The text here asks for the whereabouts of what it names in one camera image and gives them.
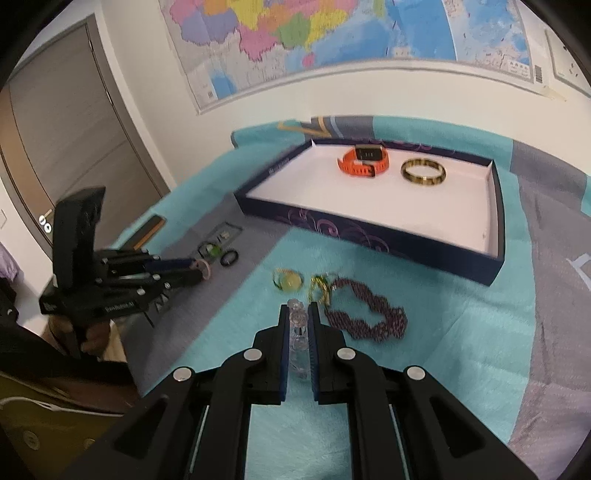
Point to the teal grey printed blanket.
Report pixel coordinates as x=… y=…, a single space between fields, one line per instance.
x=461 y=323

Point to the olive yellow cloth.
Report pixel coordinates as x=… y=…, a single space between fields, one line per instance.
x=41 y=443

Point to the colourful wall map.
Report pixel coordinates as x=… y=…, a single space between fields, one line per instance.
x=323 y=27

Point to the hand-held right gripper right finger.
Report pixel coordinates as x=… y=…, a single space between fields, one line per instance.
x=315 y=355

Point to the gold black bangle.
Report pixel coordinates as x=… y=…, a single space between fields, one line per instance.
x=406 y=176

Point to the orange smart band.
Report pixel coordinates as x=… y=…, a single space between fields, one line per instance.
x=346 y=165

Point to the white wall socket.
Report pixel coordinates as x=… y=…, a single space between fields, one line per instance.
x=563 y=57

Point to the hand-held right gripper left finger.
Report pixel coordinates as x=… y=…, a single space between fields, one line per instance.
x=284 y=355

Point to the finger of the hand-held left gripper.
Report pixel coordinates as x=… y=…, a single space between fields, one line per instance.
x=171 y=264
x=184 y=277

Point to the dark blue box tray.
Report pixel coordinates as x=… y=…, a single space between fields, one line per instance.
x=369 y=198

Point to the grey brown door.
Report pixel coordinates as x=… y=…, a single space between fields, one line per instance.
x=69 y=115

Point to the purple cloth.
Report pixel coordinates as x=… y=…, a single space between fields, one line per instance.
x=7 y=263

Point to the person's left hand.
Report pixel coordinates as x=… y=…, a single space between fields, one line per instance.
x=94 y=340

